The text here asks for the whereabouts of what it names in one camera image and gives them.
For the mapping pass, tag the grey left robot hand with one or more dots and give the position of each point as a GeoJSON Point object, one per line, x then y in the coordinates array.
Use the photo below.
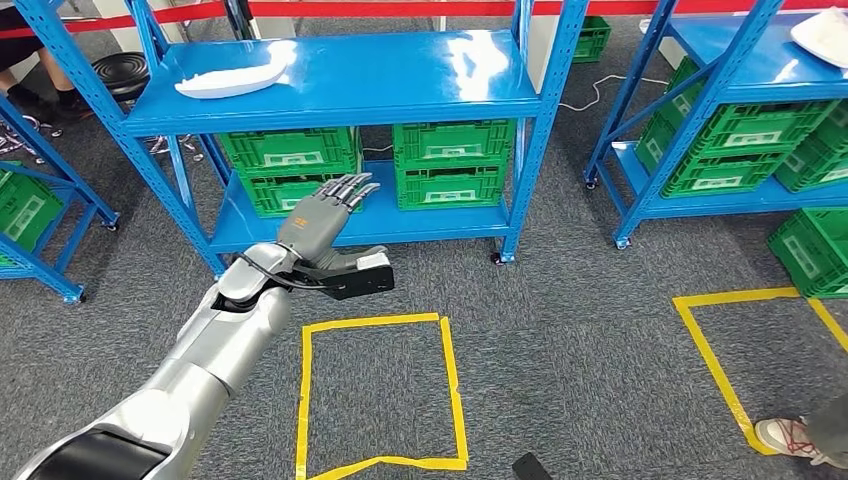
{"type": "Point", "coordinates": [314, 225]}

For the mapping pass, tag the black round stanchion base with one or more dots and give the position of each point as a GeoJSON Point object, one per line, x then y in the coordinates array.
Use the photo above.
{"type": "Point", "coordinates": [122, 73]}

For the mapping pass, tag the black stanchion post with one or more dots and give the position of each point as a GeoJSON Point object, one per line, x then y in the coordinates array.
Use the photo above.
{"type": "Point", "coordinates": [238, 18]}

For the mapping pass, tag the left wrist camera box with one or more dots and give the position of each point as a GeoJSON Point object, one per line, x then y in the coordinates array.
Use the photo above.
{"type": "Point", "coordinates": [361, 281]}

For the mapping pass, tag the white table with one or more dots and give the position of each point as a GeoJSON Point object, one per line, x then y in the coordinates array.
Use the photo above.
{"type": "Point", "coordinates": [119, 23]}
{"type": "Point", "coordinates": [540, 46]}

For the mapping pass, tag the person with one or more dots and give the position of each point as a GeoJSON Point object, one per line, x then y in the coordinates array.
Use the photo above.
{"type": "Point", "coordinates": [20, 40]}

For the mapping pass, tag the blue metal shelf rack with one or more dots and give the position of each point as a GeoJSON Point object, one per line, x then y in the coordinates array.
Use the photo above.
{"type": "Point", "coordinates": [33, 268]}
{"type": "Point", "coordinates": [397, 73]}
{"type": "Point", "coordinates": [748, 66]}

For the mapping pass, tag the person's foot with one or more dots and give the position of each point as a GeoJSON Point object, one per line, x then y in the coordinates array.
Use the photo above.
{"type": "Point", "coordinates": [785, 437]}

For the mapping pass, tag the yellow floor tape square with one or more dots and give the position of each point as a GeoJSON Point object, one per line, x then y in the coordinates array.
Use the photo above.
{"type": "Point", "coordinates": [305, 397]}
{"type": "Point", "coordinates": [712, 361]}

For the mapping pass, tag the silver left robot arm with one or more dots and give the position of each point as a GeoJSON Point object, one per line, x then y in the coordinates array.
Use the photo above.
{"type": "Point", "coordinates": [212, 351]}

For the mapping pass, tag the white curved plastic part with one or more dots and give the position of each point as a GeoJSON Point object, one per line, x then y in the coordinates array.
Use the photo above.
{"type": "Point", "coordinates": [225, 83]}
{"type": "Point", "coordinates": [828, 36]}

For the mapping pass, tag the chrome chair base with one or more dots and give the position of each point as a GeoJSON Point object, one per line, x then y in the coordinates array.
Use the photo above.
{"type": "Point", "coordinates": [20, 136]}
{"type": "Point", "coordinates": [175, 144]}

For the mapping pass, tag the red barrier belt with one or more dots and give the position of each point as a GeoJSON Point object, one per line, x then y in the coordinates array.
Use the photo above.
{"type": "Point", "coordinates": [397, 8]}

